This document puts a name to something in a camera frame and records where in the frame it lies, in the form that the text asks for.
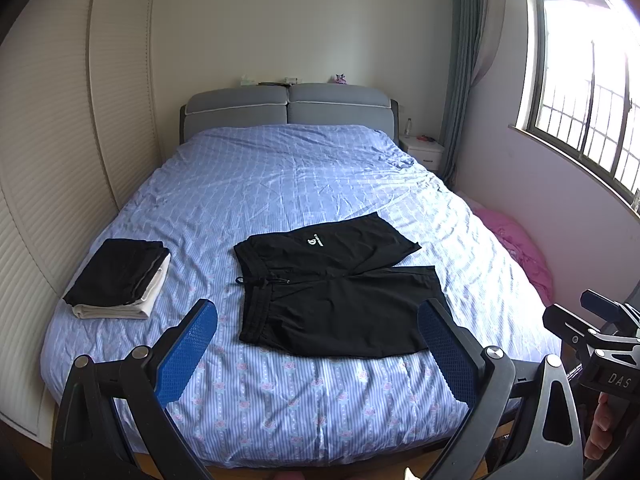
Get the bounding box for cream louvered wardrobe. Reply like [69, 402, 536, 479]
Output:
[1, 0, 160, 444]

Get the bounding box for blue patterned bed sheet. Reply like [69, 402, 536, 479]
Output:
[40, 125, 561, 468]

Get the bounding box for folded black garment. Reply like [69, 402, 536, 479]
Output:
[64, 238, 170, 308]

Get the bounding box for black shorts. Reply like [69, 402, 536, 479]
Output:
[234, 212, 447, 359]

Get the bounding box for barred window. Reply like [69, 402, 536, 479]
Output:
[516, 0, 639, 210]

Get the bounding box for white nightstand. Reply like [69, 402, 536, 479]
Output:
[399, 136, 444, 172]

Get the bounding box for green curtain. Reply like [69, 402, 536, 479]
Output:
[438, 0, 485, 185]

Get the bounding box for right hand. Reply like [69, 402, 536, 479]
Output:
[584, 392, 614, 460]

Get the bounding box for grey upholstered headboard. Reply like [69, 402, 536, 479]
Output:
[179, 82, 399, 143]

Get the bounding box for folded white garment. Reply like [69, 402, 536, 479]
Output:
[71, 251, 173, 321]

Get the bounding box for pink blanket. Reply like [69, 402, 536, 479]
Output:
[473, 207, 554, 306]

